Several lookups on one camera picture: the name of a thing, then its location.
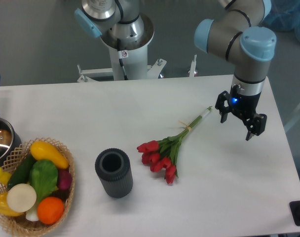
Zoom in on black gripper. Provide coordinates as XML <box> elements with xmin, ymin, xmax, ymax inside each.
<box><xmin>215</xmin><ymin>85</ymin><xmax>267</xmax><ymax>141</ymax></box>

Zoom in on red tulip bouquet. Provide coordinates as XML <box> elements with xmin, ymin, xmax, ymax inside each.
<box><xmin>137</xmin><ymin>106</ymin><xmax>212</xmax><ymax>185</ymax></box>

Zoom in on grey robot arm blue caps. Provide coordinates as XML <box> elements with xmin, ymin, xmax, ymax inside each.
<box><xmin>75</xmin><ymin>0</ymin><xmax>276</xmax><ymax>139</ymax></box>

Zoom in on blue plastic bag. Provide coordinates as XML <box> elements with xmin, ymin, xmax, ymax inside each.
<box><xmin>263</xmin><ymin>0</ymin><xmax>300</xmax><ymax>43</ymax></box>

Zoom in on black device at edge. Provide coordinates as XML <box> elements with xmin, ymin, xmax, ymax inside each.
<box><xmin>289</xmin><ymin>200</ymin><xmax>300</xmax><ymax>226</ymax></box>

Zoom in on dark grey ribbed vase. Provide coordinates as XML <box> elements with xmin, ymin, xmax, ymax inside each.
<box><xmin>95</xmin><ymin>148</ymin><xmax>133</xmax><ymax>198</ymax></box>

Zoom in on purple red onion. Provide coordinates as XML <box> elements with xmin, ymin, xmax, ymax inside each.
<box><xmin>57</xmin><ymin>170</ymin><xmax>73</xmax><ymax>190</ymax></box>

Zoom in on yellow squash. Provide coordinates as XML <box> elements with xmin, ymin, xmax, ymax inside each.
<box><xmin>30</xmin><ymin>141</ymin><xmax>69</xmax><ymax>169</ymax></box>

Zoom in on green lettuce leaf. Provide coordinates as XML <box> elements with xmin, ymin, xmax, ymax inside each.
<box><xmin>29</xmin><ymin>159</ymin><xmax>58</xmax><ymax>204</ymax></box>

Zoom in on orange fruit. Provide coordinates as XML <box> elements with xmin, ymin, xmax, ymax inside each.
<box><xmin>37</xmin><ymin>197</ymin><xmax>64</xmax><ymax>225</ymax></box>

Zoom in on dark green cucumber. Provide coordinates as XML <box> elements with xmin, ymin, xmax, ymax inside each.
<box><xmin>7</xmin><ymin>154</ymin><xmax>36</xmax><ymax>190</ymax></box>

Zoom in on white leek stalk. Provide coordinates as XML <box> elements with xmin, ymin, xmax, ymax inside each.
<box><xmin>25</xmin><ymin>204</ymin><xmax>39</xmax><ymax>222</ymax></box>

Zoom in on white round onion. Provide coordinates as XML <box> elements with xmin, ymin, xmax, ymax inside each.
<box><xmin>6</xmin><ymin>184</ymin><xmax>37</xmax><ymax>212</ymax></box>

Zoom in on yellow bell pepper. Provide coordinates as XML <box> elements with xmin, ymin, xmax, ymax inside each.
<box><xmin>0</xmin><ymin>192</ymin><xmax>24</xmax><ymax>217</ymax></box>

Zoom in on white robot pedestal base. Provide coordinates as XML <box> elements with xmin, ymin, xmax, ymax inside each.
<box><xmin>75</xmin><ymin>9</ymin><xmax>167</xmax><ymax>81</ymax></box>

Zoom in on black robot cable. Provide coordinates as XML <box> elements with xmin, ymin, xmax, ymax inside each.
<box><xmin>116</xmin><ymin>38</ymin><xmax>129</xmax><ymax>80</ymax></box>

